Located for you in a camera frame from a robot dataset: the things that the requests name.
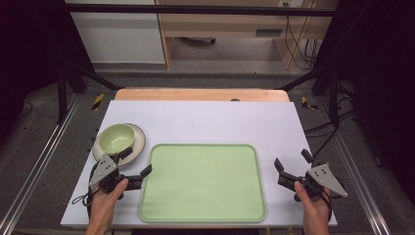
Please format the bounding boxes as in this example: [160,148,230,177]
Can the beige plate with dark rim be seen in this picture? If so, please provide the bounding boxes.
[91,122,147,166]

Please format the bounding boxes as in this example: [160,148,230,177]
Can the black horizontal frame bar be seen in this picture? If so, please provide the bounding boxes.
[65,3,341,18]

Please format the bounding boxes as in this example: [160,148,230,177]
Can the wooden table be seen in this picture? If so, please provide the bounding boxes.
[115,87,291,103]

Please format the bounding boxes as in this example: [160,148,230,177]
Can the black object under desk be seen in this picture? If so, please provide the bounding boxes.
[179,36,217,46]

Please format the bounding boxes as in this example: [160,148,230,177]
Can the black gripper strap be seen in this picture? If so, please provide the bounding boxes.
[321,187,347,223]

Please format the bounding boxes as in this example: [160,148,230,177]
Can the light green bowl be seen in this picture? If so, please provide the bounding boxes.
[98,122,136,156]

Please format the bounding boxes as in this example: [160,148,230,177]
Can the wooden desk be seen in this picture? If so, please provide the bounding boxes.
[154,0,341,71]

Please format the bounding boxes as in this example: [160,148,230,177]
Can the aluminium floor rail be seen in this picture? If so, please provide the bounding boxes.
[0,94,82,235]
[316,97,392,235]

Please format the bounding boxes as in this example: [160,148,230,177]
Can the white cabinet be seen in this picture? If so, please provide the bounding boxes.
[64,0,166,65]

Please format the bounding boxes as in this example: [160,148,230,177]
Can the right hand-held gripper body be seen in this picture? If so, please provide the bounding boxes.
[277,162,348,203]

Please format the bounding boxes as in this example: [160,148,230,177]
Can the black floor cables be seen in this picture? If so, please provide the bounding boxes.
[302,109,357,162]

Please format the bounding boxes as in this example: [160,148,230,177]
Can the light green tray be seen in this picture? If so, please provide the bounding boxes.
[138,143,267,223]

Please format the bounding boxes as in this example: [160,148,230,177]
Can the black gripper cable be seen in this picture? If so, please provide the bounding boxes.
[70,163,100,220]

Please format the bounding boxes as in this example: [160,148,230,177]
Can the person's right hand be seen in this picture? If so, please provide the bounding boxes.
[294,180,332,225]

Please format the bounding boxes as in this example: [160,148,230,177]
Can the black frame leg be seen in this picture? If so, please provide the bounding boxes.
[56,60,122,124]
[278,63,341,129]

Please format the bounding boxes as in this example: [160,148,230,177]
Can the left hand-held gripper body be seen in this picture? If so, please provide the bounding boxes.
[88,153,145,201]

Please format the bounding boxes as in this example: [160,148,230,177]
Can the yellow black floor tape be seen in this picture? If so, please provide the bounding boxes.
[91,93,106,112]
[300,96,320,111]

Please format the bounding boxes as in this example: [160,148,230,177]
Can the bundle of hanging cables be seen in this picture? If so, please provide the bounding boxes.
[284,15,320,71]

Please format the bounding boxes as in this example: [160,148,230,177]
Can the black curtain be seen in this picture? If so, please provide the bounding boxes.
[312,0,415,199]
[0,0,96,145]

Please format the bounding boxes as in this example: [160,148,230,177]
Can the white wall socket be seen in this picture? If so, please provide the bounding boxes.
[278,0,303,9]

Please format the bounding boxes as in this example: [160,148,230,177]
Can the white board table cover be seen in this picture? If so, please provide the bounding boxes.
[60,100,339,228]

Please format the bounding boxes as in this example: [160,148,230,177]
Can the person's left hand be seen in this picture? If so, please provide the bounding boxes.
[90,178,130,220]

